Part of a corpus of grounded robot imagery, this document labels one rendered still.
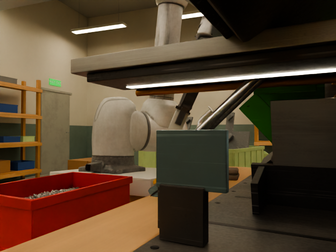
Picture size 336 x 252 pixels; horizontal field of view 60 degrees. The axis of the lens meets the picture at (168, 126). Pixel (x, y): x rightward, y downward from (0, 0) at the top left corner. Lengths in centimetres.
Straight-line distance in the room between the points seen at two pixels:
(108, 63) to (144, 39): 839
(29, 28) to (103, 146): 706
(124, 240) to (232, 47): 27
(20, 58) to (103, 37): 285
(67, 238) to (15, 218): 21
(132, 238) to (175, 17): 95
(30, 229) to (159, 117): 67
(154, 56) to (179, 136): 11
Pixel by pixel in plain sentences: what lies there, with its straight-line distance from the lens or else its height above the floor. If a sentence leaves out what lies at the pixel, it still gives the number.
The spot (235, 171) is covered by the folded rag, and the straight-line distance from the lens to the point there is 87.
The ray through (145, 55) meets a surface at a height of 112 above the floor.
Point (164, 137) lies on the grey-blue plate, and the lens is 38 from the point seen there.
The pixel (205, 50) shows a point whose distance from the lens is 30.
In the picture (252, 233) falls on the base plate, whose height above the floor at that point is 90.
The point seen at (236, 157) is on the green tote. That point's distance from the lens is 141.
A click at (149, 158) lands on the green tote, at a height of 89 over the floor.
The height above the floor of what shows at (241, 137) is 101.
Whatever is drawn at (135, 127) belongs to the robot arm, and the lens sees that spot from 106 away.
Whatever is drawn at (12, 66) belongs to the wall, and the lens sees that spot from 744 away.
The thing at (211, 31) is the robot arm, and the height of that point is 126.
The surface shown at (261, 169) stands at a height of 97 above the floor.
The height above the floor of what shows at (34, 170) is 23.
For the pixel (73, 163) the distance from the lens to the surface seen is 666.
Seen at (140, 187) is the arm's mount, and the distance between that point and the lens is 88.
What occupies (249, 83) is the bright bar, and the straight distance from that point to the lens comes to 39.
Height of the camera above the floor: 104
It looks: 1 degrees up
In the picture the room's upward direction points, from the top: straight up
